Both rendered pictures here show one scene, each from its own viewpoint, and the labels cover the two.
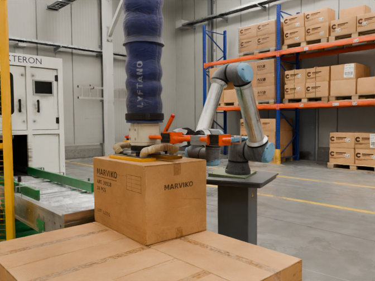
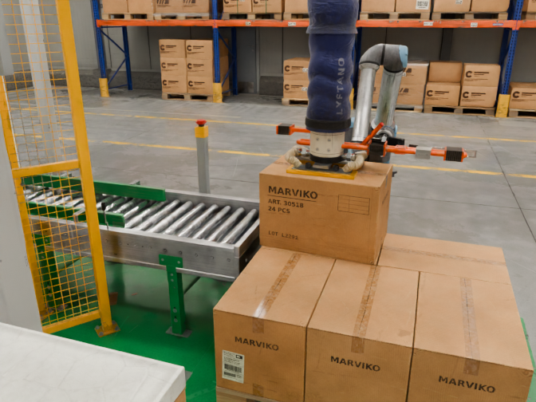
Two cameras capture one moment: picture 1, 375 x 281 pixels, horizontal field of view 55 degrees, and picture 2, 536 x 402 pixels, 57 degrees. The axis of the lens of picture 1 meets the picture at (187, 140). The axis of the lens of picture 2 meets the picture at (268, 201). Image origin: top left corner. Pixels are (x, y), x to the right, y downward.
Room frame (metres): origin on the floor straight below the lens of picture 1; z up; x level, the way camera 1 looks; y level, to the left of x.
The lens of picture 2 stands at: (0.15, 1.68, 1.67)
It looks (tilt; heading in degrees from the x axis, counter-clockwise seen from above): 21 degrees down; 331
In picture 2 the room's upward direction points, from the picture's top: straight up
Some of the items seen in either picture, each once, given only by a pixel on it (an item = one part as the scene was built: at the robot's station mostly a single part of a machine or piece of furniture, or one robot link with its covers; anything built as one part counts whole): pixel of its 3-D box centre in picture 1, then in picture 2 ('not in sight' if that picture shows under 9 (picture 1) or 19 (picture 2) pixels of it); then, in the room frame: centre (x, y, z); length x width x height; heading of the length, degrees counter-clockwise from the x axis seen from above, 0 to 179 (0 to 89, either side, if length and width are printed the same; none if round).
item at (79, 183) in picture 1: (58, 177); (65, 180); (3.67, 1.33, 0.60); 1.60 x 0.10 x 0.09; 42
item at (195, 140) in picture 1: (199, 140); (423, 152); (1.75, -0.06, 1.07); 0.07 x 0.07 x 0.04; 41
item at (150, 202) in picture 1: (147, 192); (326, 204); (2.10, 0.24, 0.74); 0.60 x 0.40 x 0.40; 39
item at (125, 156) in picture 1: (131, 155); (321, 168); (2.04, 0.32, 0.97); 0.34 x 0.10 x 0.05; 41
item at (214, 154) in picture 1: (211, 155); (380, 155); (2.13, -0.14, 0.95); 0.12 x 0.09 x 0.12; 49
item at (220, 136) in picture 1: (218, 139); (453, 154); (1.65, -0.14, 1.07); 0.08 x 0.07 x 0.05; 41
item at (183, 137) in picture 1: (182, 136); (369, 141); (2.03, 0.03, 1.07); 0.93 x 0.30 x 0.04; 41
